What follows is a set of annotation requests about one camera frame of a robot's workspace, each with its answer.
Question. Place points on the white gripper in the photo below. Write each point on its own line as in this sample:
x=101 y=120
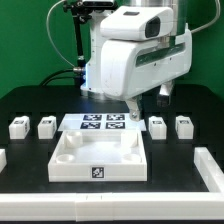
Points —
x=130 y=68

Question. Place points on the white square tabletop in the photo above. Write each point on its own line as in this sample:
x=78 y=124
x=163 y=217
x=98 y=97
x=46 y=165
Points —
x=98 y=155

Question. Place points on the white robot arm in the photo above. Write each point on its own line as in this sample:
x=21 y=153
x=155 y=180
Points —
x=92 y=84

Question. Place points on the white marker sheet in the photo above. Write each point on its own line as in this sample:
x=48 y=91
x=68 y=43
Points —
x=100 y=121

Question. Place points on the white U-shaped fence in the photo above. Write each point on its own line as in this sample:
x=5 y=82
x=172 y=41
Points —
x=207 y=205

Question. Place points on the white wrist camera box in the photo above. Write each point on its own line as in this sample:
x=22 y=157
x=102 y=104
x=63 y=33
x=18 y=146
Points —
x=138 y=23

